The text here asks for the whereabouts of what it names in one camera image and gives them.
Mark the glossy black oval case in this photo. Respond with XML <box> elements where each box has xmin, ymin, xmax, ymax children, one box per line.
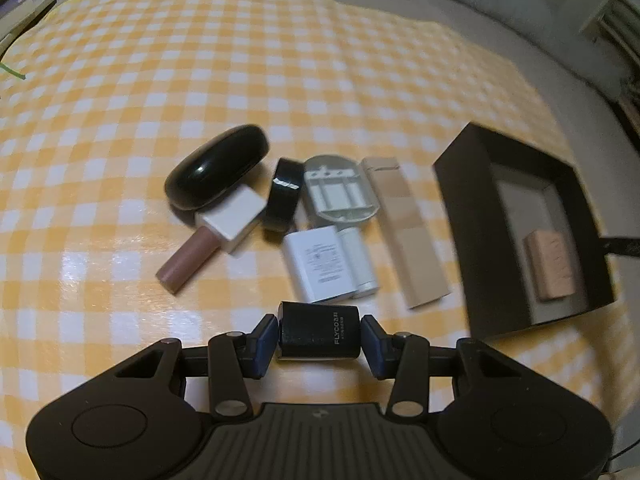
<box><xmin>164</xmin><ymin>125</ymin><xmax>269</xmax><ymax>211</ymax></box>

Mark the long beige wooden block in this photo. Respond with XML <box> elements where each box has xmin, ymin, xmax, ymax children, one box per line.
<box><xmin>361</xmin><ymin>157</ymin><xmax>449</xmax><ymax>309</ymax></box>

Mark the window frame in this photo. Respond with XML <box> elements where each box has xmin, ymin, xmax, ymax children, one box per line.
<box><xmin>580</xmin><ymin>0</ymin><xmax>639</xmax><ymax>133</ymax></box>

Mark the carved wooden coaster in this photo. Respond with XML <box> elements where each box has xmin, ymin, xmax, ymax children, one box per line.
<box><xmin>524</xmin><ymin>230</ymin><xmax>578</xmax><ymax>302</ymax></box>

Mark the white cylindrical tube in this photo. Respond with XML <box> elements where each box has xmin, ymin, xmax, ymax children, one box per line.
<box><xmin>338</xmin><ymin>228</ymin><xmax>378</xmax><ymax>298</ymax></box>

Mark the pink tube white cap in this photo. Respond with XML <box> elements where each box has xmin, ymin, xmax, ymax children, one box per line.
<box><xmin>156</xmin><ymin>184</ymin><xmax>267</xmax><ymax>295</ymax></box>

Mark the black round tin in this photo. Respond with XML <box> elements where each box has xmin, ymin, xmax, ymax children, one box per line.
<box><xmin>262</xmin><ymin>157</ymin><xmax>304</xmax><ymax>233</ymax></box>

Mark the yellow checkered cloth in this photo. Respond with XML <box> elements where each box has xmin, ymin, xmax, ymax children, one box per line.
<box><xmin>0</xmin><ymin>0</ymin><xmax>634</xmax><ymax>480</ymax></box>

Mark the black cardboard box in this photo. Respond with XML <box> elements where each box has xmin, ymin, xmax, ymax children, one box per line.
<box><xmin>434</xmin><ymin>124</ymin><xmax>615</xmax><ymax>339</ymax></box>

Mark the white USB charger cube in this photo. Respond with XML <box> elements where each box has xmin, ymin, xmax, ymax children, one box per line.
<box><xmin>282</xmin><ymin>226</ymin><xmax>356</xmax><ymax>304</ymax></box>

